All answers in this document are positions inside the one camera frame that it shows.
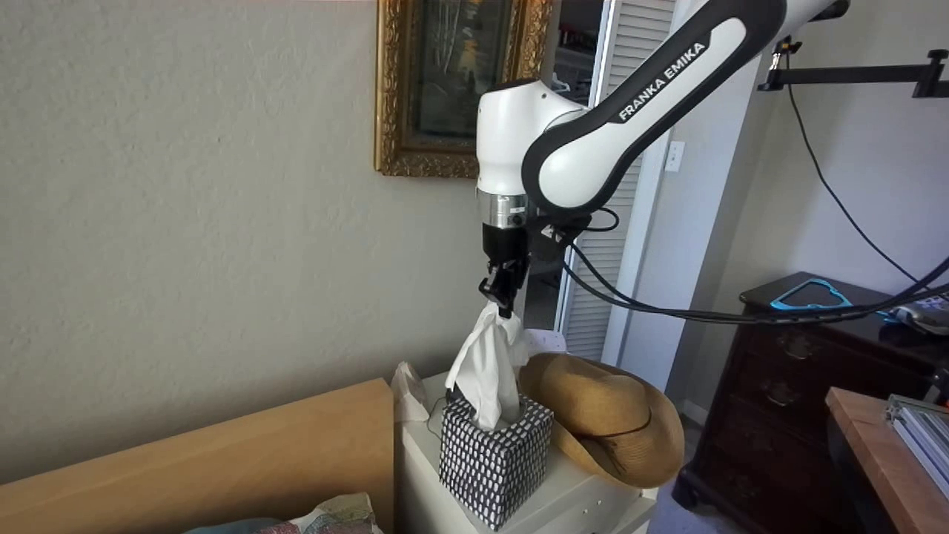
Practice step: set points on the black white patterned tissue box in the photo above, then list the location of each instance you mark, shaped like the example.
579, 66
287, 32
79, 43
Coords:
490, 464

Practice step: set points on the light wooden headboard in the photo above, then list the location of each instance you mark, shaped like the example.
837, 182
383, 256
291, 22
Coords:
247, 456

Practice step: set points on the white nightstand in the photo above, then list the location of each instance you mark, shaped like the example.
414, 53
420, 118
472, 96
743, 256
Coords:
582, 505

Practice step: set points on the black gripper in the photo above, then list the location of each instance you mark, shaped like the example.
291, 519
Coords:
505, 246

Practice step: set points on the white tissue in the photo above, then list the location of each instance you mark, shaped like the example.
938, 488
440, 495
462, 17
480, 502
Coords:
485, 387
490, 317

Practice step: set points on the white light switch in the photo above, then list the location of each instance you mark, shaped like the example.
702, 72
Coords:
675, 160

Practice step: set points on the tan brimmed hat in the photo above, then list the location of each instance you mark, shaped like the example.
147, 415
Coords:
604, 404

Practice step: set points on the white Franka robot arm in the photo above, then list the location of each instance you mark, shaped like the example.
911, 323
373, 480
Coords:
594, 167

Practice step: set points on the floral bedspread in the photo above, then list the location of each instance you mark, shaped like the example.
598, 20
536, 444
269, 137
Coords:
336, 519

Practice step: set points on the white louvered closet door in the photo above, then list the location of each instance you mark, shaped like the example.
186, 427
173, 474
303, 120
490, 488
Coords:
604, 329

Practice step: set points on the ornate gold picture frame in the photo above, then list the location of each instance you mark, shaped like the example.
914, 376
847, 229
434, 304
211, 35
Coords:
391, 100

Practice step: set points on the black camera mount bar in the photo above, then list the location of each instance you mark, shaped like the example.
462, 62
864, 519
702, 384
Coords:
861, 72

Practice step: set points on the dark wooden dresser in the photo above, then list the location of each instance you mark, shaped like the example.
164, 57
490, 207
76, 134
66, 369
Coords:
773, 427

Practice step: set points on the small grey gadget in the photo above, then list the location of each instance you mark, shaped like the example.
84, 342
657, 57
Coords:
929, 323

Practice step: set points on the brown wooden desk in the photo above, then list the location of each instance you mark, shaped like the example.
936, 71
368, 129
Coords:
878, 456

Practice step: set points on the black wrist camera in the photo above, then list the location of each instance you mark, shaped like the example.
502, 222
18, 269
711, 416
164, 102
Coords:
554, 232

